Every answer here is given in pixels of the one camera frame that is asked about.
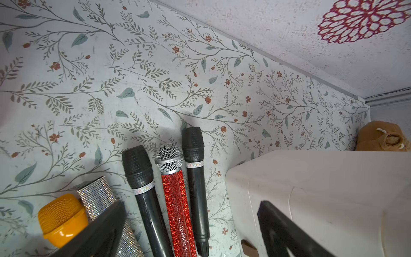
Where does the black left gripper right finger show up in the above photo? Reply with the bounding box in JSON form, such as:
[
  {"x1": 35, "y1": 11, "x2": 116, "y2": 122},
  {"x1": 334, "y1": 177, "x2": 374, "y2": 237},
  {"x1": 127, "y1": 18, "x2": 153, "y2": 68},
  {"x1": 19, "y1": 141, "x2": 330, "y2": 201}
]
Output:
[{"x1": 258, "y1": 200, "x2": 333, "y2": 257}]

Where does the floral table mat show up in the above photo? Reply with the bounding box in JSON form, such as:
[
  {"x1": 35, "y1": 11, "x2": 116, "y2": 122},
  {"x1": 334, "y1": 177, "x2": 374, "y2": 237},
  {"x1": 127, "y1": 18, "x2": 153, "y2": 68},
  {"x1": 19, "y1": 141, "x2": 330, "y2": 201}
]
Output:
[{"x1": 1, "y1": 1, "x2": 370, "y2": 257}]

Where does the white three-drawer cabinet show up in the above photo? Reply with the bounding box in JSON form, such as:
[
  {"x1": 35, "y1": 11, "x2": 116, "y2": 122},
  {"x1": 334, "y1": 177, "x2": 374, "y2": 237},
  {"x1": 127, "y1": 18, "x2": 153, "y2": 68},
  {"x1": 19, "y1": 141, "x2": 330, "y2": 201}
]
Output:
[{"x1": 225, "y1": 150, "x2": 411, "y2": 257}]

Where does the glitter silver microphone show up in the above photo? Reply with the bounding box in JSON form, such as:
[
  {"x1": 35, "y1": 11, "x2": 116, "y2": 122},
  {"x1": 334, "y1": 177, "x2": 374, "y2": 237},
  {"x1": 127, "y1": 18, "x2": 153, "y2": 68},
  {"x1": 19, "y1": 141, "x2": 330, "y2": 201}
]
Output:
[{"x1": 77, "y1": 176, "x2": 144, "y2": 257}]

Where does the brown teddy bear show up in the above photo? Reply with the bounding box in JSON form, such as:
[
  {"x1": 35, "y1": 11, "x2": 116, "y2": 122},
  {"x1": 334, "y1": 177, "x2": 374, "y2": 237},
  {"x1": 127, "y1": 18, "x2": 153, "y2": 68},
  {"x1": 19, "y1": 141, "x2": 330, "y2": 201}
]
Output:
[{"x1": 355, "y1": 121, "x2": 411, "y2": 152}]

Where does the orange microphone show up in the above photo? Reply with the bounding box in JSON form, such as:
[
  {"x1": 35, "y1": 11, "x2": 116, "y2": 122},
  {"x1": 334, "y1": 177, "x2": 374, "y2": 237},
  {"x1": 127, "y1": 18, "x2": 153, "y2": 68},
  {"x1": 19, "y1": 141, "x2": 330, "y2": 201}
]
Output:
[{"x1": 38, "y1": 194, "x2": 88, "y2": 248}]

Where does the brown drawer handle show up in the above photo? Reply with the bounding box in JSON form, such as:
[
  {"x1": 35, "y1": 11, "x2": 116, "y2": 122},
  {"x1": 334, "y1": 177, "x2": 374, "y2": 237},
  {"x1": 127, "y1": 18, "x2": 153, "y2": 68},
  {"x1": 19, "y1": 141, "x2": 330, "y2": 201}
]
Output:
[{"x1": 241, "y1": 239, "x2": 259, "y2": 257}]

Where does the black microphone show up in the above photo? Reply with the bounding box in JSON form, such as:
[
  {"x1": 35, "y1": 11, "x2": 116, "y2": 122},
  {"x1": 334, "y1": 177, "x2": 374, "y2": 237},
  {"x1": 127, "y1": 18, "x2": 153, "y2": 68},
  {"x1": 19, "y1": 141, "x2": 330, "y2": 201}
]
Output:
[
  {"x1": 122, "y1": 146, "x2": 174, "y2": 257},
  {"x1": 182, "y1": 127, "x2": 210, "y2": 257}
]

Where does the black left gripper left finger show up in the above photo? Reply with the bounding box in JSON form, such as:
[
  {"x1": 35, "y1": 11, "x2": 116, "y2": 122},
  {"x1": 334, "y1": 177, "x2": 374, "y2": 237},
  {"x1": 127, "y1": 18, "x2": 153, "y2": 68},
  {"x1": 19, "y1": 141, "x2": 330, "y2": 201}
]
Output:
[{"x1": 52, "y1": 201, "x2": 126, "y2": 257}]

